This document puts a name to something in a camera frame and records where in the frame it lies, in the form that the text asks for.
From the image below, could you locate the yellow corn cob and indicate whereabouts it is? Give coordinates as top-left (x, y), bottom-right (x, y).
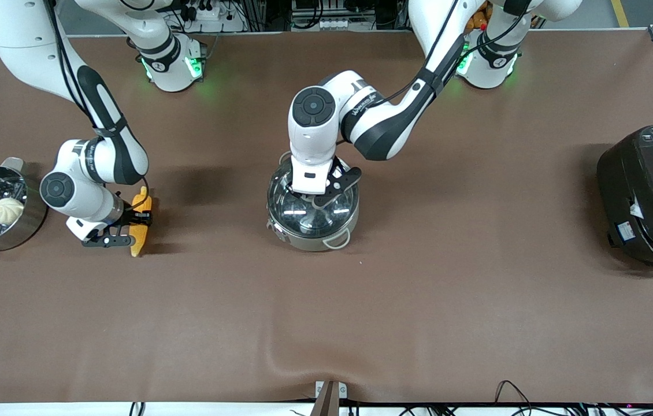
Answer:
top-left (129, 185), bottom-right (153, 258)

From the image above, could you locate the glass pot lid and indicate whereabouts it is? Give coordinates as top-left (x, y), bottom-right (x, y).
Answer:
top-left (268, 157), bottom-right (359, 237)

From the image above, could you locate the steel steamer pot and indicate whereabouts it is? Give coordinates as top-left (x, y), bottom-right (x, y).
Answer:
top-left (0, 157), bottom-right (49, 261)

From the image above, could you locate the white steamed bun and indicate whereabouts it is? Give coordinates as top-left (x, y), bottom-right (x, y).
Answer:
top-left (0, 198), bottom-right (25, 226)

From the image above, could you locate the brown table mat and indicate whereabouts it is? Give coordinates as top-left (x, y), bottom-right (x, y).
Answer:
top-left (0, 29), bottom-right (653, 405)

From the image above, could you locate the bag of orange buns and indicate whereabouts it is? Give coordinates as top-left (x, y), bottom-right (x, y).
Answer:
top-left (464, 6), bottom-right (490, 32)

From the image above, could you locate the black rice cooker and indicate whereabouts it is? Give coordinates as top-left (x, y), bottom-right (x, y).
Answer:
top-left (596, 122), bottom-right (653, 274)

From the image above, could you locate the steel pot with handles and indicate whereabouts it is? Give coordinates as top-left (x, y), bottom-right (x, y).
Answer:
top-left (266, 151), bottom-right (361, 252)

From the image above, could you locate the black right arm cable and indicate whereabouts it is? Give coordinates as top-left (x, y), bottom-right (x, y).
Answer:
top-left (44, 0), bottom-right (99, 131)

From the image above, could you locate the metal table clamp bracket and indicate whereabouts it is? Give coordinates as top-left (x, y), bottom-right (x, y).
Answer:
top-left (310, 380), bottom-right (348, 416)

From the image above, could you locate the black looped floor cable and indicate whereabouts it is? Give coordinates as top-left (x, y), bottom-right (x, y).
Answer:
top-left (493, 380), bottom-right (538, 406)

